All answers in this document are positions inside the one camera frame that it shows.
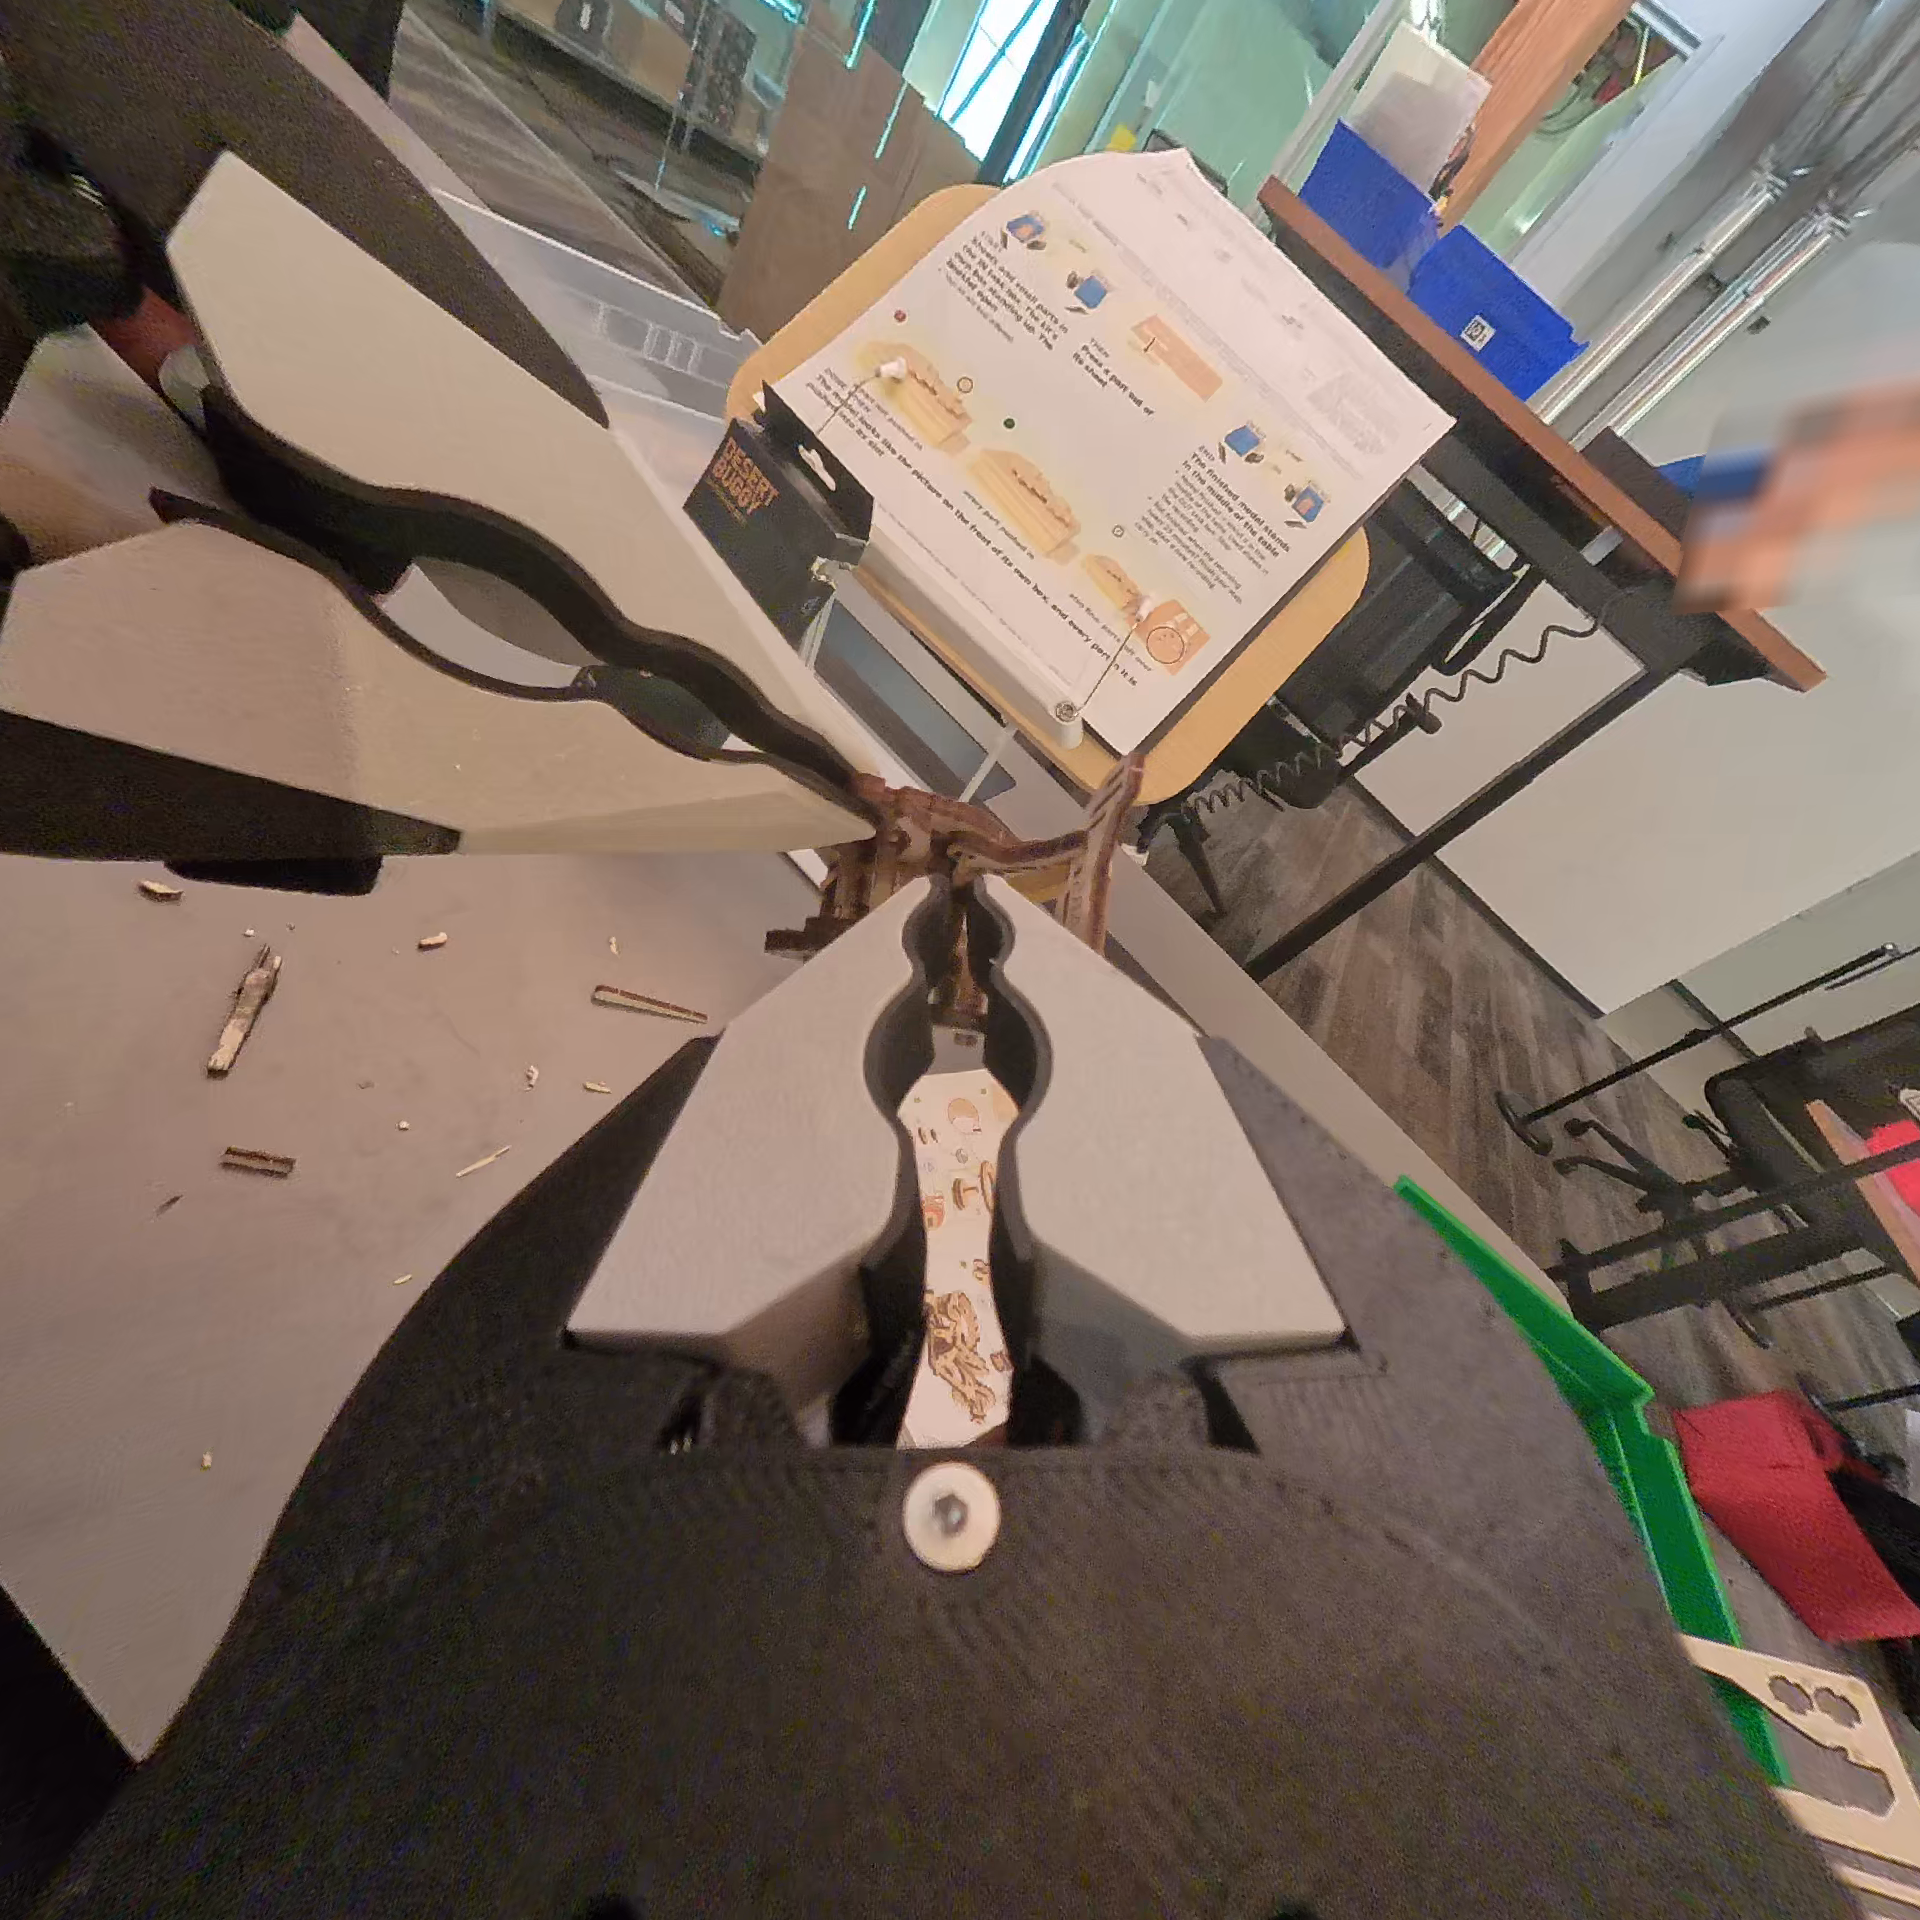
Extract plywood parts sheet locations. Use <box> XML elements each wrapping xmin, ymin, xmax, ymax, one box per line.
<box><xmin>1676</xmin><ymin>1635</ymin><xmax>1920</xmax><ymax>1917</ymax></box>

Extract wooden buggy model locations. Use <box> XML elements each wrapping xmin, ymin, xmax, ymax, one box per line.
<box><xmin>765</xmin><ymin>750</ymin><xmax>1150</xmax><ymax>1054</ymax></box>

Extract blue storage bin white label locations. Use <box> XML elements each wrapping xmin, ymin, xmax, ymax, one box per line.
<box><xmin>1406</xmin><ymin>225</ymin><xmax>1590</xmax><ymax>407</ymax></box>

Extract brown-top desk black frame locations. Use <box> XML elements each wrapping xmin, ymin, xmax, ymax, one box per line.
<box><xmin>1242</xmin><ymin>174</ymin><xmax>1829</xmax><ymax>987</ymax></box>

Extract coiled black cable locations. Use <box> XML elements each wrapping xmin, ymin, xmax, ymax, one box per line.
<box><xmin>1185</xmin><ymin>614</ymin><xmax>1593</xmax><ymax>820</ymax></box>

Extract green plastic bin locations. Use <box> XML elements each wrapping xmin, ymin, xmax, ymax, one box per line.
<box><xmin>1395</xmin><ymin>1177</ymin><xmax>1789</xmax><ymax>1788</ymax></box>

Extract red floor bin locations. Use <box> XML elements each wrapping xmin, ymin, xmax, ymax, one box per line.
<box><xmin>1670</xmin><ymin>1388</ymin><xmax>1920</xmax><ymax>1645</ymax></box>

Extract black model kit box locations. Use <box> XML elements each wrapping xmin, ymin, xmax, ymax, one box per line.
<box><xmin>679</xmin><ymin>381</ymin><xmax>876</xmax><ymax>648</ymax></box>

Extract light wooden display board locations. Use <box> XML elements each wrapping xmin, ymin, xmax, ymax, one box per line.
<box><xmin>726</xmin><ymin>145</ymin><xmax>1376</xmax><ymax>807</ymax></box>

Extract clear plastic tray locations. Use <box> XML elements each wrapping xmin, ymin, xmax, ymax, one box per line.
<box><xmin>435</xmin><ymin>185</ymin><xmax>759</xmax><ymax>437</ymax></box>

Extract white instruction sheet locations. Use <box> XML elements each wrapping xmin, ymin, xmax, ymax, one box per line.
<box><xmin>765</xmin><ymin>150</ymin><xmax>1456</xmax><ymax>754</ymax></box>

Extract open instruction booklet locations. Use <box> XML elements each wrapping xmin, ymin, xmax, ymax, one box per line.
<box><xmin>895</xmin><ymin>1035</ymin><xmax>1022</xmax><ymax>1451</ymax></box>

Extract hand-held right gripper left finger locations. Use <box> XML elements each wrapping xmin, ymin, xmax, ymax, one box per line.
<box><xmin>563</xmin><ymin>875</ymin><xmax>953</xmax><ymax>1450</ymax></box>

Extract metal wall pipes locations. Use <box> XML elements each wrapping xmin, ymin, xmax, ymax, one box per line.
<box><xmin>1529</xmin><ymin>135</ymin><xmax>1920</xmax><ymax>455</ymax></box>

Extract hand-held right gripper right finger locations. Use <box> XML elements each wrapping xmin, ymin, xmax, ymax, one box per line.
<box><xmin>966</xmin><ymin>875</ymin><xmax>1350</xmax><ymax>1450</ymax></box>

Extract black metal desk frame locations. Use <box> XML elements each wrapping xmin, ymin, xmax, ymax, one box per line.
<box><xmin>1499</xmin><ymin>945</ymin><xmax>1920</xmax><ymax>1338</ymax></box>

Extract dark splintered wood scrap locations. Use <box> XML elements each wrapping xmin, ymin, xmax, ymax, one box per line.
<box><xmin>205</xmin><ymin>943</ymin><xmax>286</xmax><ymax>1078</ymax></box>

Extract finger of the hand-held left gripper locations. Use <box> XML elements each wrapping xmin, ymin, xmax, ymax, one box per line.
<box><xmin>0</xmin><ymin>493</ymin><xmax>882</xmax><ymax>861</ymax></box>
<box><xmin>163</xmin><ymin>145</ymin><xmax>882</xmax><ymax>823</ymax></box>

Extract translucent plastic box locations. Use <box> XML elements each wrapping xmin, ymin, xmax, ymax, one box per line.
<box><xmin>1349</xmin><ymin>24</ymin><xmax>1497</xmax><ymax>177</ymax></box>

